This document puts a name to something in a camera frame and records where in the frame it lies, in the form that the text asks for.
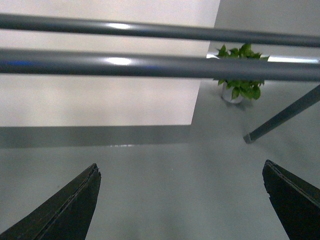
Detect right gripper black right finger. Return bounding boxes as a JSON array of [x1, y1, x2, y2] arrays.
[[262, 160, 320, 240]]

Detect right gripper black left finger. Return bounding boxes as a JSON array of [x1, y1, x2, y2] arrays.
[[0, 163, 101, 240]]

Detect grey clothes drying rack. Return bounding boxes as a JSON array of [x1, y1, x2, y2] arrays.
[[0, 12, 320, 145]]

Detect green potted plant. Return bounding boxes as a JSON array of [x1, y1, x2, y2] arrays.
[[216, 43, 270, 101]]

